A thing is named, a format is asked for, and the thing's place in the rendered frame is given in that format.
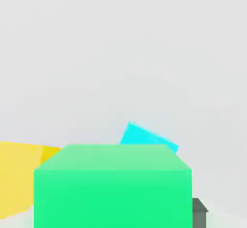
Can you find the large yellow box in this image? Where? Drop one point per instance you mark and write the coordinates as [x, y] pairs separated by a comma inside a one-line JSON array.
[[16, 175]]

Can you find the small green cube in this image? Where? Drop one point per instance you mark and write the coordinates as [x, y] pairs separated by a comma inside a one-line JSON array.
[[112, 193]]

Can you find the small cyan cube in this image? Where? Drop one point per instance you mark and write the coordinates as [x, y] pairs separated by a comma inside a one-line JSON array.
[[143, 136]]

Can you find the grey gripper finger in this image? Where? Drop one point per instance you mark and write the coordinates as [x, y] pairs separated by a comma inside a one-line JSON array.
[[198, 215]]

